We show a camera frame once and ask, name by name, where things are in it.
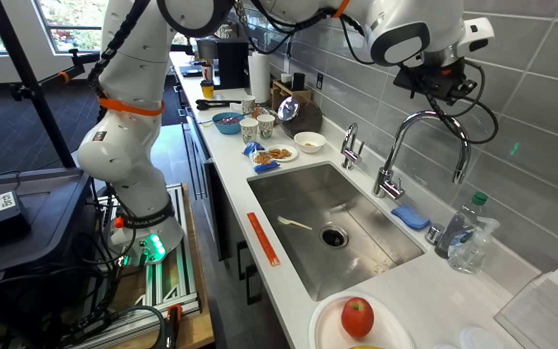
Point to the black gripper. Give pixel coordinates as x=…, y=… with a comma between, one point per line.
x=426, y=78

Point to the chrome gooseneck faucet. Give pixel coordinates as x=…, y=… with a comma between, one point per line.
x=420, y=118

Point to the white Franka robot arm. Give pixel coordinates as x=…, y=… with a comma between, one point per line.
x=130, y=147

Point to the stainless steel sink basin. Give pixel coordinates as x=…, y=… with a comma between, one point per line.
x=304, y=206

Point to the white scrap in sink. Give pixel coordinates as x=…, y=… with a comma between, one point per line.
x=292, y=223

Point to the small chrome side tap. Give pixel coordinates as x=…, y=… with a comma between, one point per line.
x=350, y=147

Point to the blue wavy sponge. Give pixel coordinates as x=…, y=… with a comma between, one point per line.
x=410, y=217

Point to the small clear bottle white top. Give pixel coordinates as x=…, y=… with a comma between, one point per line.
x=490, y=225

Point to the small white bowl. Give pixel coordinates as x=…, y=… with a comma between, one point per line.
x=308, y=142

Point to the clear bottle green cap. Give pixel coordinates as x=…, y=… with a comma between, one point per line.
x=467, y=254

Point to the white plate with food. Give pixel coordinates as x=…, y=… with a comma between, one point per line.
x=275, y=155

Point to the white paper cup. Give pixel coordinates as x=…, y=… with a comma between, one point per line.
x=265, y=126
x=248, y=130

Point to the white paper towel roll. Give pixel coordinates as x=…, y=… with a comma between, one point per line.
x=259, y=78

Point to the blue rectangular sponge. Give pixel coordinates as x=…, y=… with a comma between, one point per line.
x=265, y=167

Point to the blue white wrapper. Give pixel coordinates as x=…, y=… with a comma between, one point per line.
x=252, y=149

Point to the black coffee machine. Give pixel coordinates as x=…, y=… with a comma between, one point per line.
x=232, y=62

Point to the blue bowl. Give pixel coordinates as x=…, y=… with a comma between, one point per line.
x=228, y=122

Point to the black utensil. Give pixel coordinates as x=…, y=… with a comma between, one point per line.
x=217, y=103

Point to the orange strip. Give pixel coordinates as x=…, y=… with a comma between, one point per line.
x=261, y=239

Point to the red apple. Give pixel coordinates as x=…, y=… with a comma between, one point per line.
x=356, y=316

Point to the yellow cup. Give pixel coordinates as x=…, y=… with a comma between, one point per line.
x=207, y=89

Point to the dark base cabinet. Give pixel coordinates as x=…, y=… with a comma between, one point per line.
x=211, y=186

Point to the white plate with apple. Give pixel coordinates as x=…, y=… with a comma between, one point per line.
x=323, y=330

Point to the window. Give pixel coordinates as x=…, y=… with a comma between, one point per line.
x=66, y=25

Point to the black equipment cart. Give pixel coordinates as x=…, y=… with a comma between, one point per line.
x=27, y=225

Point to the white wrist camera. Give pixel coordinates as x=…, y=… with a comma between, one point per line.
x=474, y=33

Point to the black wall outlet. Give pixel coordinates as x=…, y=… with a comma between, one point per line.
x=319, y=80

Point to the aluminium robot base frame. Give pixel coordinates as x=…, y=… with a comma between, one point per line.
x=168, y=277

